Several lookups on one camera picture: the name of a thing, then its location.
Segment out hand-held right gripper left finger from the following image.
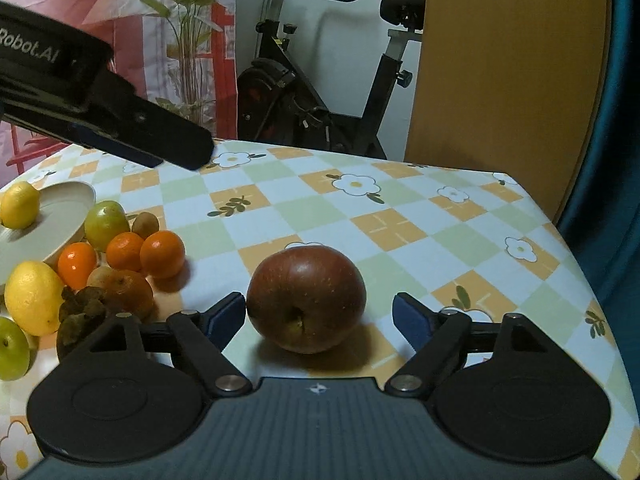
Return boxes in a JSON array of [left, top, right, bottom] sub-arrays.
[[62, 291, 253, 397]]

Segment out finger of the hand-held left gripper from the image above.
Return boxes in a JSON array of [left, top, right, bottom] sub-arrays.
[[87, 70, 215, 171], [0, 102, 164, 169]]

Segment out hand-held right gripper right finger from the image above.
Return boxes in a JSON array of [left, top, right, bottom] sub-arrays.
[[384, 291, 576, 397]]

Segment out large red apple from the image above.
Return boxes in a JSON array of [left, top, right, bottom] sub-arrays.
[[246, 246, 367, 355]]

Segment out small mandarin orange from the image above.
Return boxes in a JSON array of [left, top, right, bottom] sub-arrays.
[[139, 230, 186, 280], [57, 242, 98, 291], [106, 231, 146, 273]]

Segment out beige round plate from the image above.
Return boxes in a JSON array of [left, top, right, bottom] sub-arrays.
[[0, 181, 97, 291]]

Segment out large dark orange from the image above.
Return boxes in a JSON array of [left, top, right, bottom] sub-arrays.
[[102, 270, 155, 321]]

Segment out dark purple mangosteen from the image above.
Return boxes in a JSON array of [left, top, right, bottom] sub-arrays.
[[56, 286, 121, 361]]

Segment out yellow lemon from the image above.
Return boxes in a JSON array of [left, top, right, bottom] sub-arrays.
[[0, 181, 42, 230], [4, 260, 66, 337]]

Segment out small bright green apple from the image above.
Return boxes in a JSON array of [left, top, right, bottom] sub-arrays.
[[0, 316, 32, 382]]

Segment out small yellow-green apple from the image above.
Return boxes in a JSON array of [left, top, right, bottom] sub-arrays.
[[84, 200, 132, 253]]

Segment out printed pink room backdrop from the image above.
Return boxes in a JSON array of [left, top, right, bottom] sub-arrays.
[[0, 0, 238, 181]]

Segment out black exercise bike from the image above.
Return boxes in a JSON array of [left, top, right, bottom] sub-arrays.
[[235, 0, 428, 161]]

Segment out checkered floral tablecloth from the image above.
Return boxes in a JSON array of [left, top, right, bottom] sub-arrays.
[[0, 137, 628, 480]]

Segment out teal cloth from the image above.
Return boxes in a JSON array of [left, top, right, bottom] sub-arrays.
[[554, 0, 640, 431]]

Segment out brown wooden board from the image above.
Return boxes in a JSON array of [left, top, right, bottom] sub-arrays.
[[404, 0, 613, 223]]

